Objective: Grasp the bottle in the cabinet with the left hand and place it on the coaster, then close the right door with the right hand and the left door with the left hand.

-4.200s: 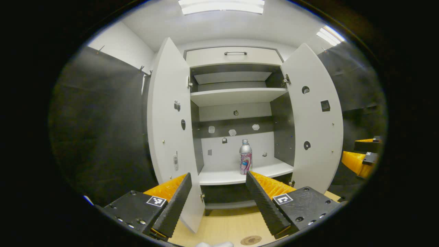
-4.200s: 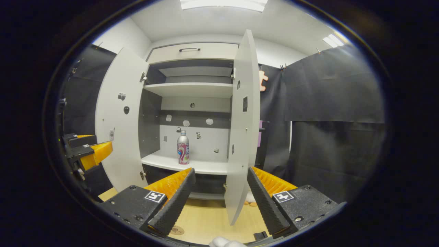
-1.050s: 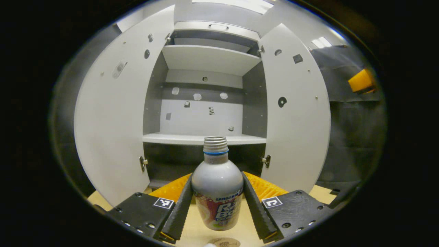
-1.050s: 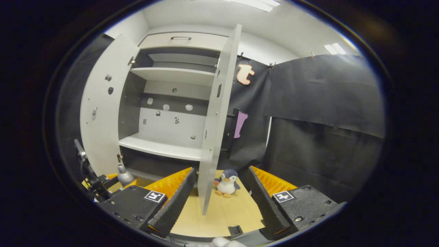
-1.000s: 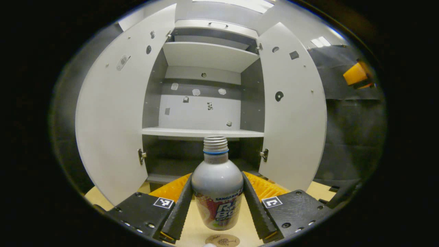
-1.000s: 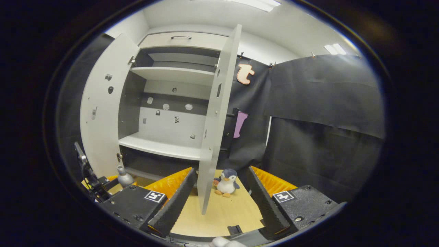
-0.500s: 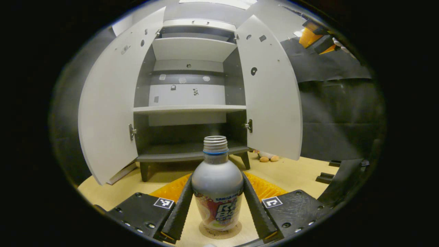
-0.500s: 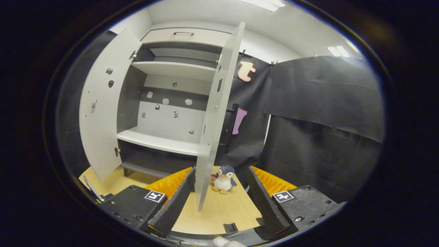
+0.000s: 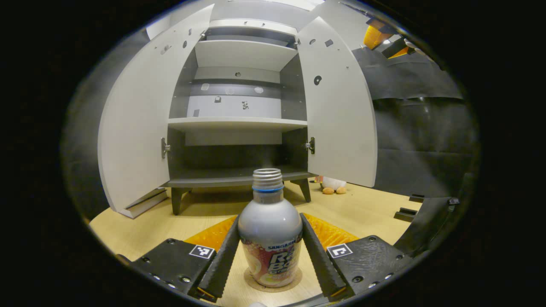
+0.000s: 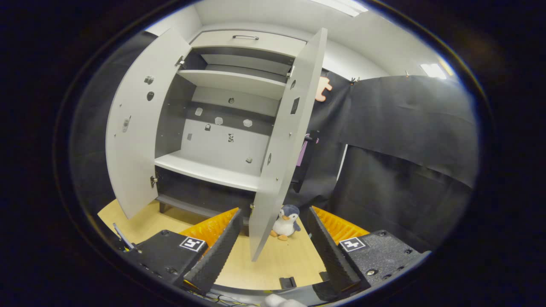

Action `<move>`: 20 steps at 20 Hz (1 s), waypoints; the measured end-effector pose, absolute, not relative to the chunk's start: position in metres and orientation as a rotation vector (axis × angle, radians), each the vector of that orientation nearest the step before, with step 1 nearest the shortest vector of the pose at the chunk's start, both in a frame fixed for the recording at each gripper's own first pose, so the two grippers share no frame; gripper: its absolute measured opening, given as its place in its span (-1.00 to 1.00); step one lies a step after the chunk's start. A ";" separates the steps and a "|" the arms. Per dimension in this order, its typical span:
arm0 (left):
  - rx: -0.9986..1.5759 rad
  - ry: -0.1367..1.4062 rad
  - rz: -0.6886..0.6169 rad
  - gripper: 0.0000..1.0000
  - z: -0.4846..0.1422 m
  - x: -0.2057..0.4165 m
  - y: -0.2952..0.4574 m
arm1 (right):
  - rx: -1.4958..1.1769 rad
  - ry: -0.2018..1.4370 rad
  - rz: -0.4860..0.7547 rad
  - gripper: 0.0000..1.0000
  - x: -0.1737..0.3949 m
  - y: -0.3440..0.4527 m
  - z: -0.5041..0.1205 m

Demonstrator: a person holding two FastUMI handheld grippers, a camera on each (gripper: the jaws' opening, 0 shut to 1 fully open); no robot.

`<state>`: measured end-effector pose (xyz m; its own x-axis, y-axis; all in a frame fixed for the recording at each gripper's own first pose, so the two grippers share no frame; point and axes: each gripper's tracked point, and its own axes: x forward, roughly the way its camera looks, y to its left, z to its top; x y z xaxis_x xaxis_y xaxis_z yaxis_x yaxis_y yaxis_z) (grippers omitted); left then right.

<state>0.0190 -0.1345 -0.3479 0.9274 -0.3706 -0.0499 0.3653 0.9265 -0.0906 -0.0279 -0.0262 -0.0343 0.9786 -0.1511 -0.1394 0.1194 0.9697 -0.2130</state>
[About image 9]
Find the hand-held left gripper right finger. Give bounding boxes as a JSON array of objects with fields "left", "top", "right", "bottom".
[{"left": 299, "top": 212, "right": 414, "bottom": 299}]

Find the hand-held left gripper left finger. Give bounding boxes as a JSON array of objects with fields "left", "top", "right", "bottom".
[{"left": 127, "top": 214, "right": 241, "bottom": 300}]

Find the silver bottle with pink label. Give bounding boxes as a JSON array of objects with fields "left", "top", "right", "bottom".
[{"left": 238, "top": 168, "right": 303, "bottom": 287}]

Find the white cabinet door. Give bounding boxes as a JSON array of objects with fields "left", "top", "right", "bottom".
[
  {"left": 296, "top": 16, "right": 378, "bottom": 188},
  {"left": 97, "top": 3, "right": 215, "bottom": 219}
]

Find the penguin plush toy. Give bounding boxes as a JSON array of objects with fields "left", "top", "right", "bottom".
[{"left": 320, "top": 176, "right": 347, "bottom": 195}]

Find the black backdrop cloth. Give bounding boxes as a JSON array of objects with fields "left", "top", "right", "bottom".
[{"left": 62, "top": 28, "right": 480, "bottom": 222}]

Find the black curved stand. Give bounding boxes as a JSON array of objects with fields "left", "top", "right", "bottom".
[{"left": 392, "top": 196, "right": 460, "bottom": 256}]

